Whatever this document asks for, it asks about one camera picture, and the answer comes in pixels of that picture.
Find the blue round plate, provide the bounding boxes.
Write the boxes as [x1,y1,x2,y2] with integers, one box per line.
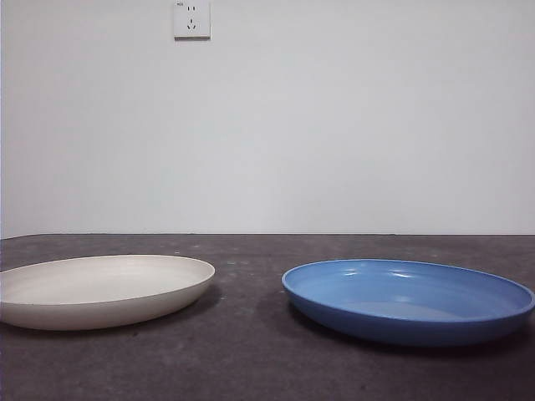
[281,257,535,348]

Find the white round plate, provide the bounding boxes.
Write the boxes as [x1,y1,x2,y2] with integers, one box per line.
[0,253,217,332]

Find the white wall socket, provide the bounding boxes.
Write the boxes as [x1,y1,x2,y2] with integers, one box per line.
[173,0,211,42]

